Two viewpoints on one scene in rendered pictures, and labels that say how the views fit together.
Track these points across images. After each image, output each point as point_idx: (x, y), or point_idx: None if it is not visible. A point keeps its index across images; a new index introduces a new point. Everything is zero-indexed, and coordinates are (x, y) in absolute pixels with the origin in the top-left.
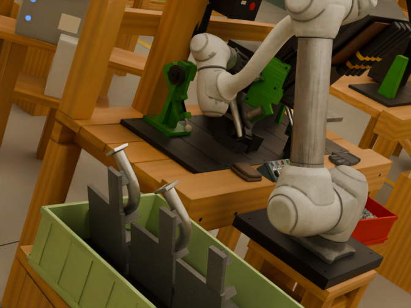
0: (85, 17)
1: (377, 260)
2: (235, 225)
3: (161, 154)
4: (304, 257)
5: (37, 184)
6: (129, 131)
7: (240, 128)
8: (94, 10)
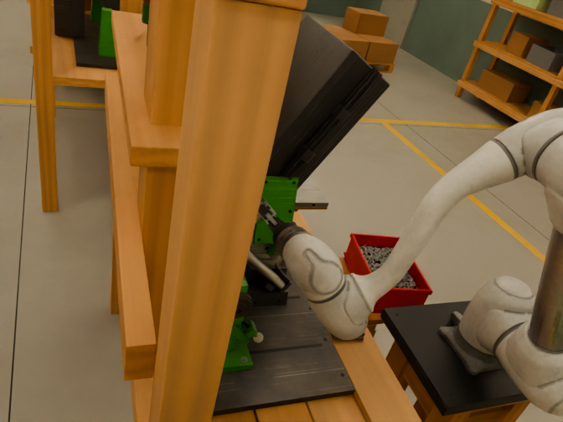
0: (164, 405)
1: None
2: (446, 414)
3: (296, 409)
4: (513, 385)
5: None
6: (224, 416)
7: (277, 277)
8: (187, 388)
